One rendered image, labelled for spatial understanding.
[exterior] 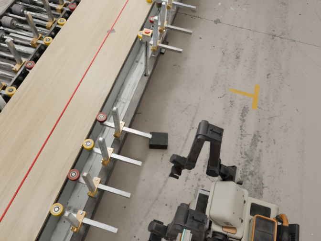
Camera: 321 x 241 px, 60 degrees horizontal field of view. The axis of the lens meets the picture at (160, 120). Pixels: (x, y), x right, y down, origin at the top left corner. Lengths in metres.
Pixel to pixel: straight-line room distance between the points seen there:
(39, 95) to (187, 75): 1.95
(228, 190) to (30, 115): 1.60
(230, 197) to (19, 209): 1.35
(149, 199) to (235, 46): 2.50
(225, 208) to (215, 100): 2.21
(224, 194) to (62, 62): 1.81
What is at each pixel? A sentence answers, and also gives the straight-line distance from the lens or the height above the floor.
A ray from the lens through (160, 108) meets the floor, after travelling 3.36.
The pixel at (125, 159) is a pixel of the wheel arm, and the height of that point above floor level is 0.82.
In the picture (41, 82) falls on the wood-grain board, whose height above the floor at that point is 0.90.
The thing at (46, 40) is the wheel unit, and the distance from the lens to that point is 2.90.
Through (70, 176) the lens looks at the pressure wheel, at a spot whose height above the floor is 0.91.
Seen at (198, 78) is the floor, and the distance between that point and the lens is 3.71.
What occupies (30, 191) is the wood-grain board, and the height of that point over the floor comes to 0.90.
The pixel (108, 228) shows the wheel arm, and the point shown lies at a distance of 2.00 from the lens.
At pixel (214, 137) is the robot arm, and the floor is 1.62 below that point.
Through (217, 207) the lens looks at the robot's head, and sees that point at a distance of 1.54.
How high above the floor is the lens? 2.80
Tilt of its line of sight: 59 degrees down
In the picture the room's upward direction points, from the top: 6 degrees clockwise
